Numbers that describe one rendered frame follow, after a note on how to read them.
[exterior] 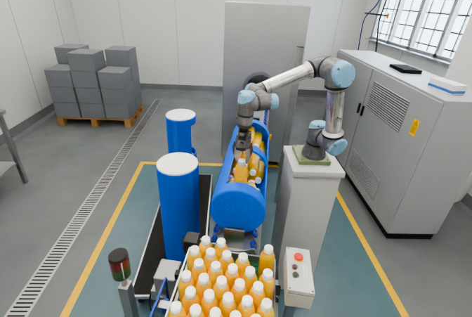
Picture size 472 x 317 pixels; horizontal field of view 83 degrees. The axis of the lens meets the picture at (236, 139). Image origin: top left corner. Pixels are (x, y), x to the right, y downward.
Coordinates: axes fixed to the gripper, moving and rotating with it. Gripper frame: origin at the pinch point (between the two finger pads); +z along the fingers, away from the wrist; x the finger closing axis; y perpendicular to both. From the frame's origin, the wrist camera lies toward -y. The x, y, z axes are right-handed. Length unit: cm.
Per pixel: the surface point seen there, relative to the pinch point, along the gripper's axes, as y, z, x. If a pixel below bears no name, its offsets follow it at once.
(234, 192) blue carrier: -11.0, 11.2, 1.4
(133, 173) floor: 149, 133, 148
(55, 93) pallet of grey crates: 257, 77, 322
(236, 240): -19.0, 34.5, -1.4
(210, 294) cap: -55, 24, 4
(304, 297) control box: -48, 26, -31
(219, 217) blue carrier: -11.1, 28.4, 8.7
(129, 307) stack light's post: -58, 34, 35
